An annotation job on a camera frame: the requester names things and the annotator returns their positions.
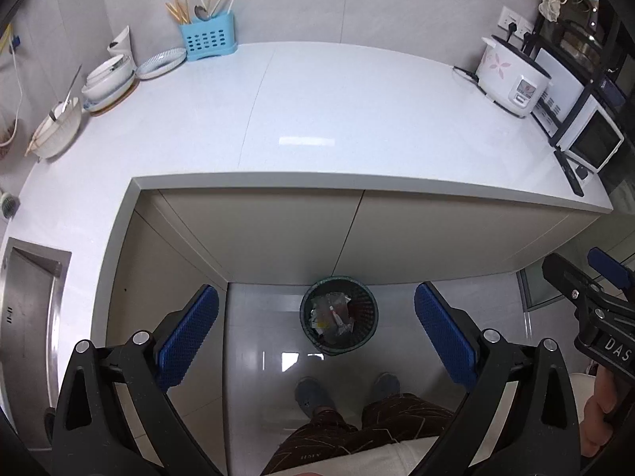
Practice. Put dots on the beige base cabinet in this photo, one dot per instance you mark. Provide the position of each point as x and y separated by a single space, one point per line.
248 238

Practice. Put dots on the grey right slipper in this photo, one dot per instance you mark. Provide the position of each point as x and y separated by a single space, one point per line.
387 386

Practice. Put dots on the small black cap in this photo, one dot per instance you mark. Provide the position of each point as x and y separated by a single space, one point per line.
582 172

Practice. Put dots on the white microwave oven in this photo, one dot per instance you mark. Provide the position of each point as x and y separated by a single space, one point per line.
595 139

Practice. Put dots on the white wall socket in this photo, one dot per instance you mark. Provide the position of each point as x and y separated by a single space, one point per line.
526 25
507 16

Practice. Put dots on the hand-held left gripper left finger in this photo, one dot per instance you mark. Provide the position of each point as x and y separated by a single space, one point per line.
191 337

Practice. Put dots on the steel pot with lid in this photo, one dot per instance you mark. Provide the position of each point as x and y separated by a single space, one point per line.
578 44

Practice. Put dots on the white ceramic bowl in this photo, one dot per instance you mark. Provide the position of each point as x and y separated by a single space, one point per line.
111 69

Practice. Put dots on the bundle of chopsticks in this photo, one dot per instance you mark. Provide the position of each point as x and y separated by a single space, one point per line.
178 10

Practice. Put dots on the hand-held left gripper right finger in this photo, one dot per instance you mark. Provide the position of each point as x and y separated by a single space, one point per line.
446 337

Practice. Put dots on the black rectangular device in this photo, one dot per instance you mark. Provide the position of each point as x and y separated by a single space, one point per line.
570 176

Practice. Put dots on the cream large bowl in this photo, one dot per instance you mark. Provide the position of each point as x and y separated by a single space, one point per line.
59 134

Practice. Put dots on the grey left slipper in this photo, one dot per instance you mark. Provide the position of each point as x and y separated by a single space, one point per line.
312 396

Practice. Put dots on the brown patterned pants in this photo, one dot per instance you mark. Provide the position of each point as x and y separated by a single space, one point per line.
397 416

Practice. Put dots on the person's right hand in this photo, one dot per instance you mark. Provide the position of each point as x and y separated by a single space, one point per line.
595 416

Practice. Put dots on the white shirt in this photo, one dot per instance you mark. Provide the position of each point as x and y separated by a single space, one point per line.
387 458

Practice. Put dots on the grey slipper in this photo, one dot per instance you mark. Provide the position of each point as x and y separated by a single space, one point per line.
387 386
312 396

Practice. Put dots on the blue patterned bowl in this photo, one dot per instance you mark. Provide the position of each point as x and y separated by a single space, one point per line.
106 93

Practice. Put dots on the ribbed blue white plate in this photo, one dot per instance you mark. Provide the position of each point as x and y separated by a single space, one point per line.
161 62

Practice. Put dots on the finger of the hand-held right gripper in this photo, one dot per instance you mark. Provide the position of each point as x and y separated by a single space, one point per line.
610 270
565 277

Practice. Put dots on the steel sink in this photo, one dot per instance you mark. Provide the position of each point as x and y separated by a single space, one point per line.
30 332

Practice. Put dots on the black metal rack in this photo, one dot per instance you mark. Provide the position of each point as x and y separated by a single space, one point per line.
575 111

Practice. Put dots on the black mesh trash bin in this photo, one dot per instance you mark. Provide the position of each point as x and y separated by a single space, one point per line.
368 317

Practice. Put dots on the metal ladle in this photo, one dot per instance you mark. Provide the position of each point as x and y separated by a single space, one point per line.
67 91

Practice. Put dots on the blue utensil holder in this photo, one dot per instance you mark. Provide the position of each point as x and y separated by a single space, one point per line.
208 42

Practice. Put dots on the round wooden trivet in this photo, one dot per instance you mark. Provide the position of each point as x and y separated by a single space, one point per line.
116 108

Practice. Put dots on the white flowered rice cooker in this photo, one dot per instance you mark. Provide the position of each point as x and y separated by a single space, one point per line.
501 74

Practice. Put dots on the white slanted cup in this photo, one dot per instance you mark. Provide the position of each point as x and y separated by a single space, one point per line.
119 42

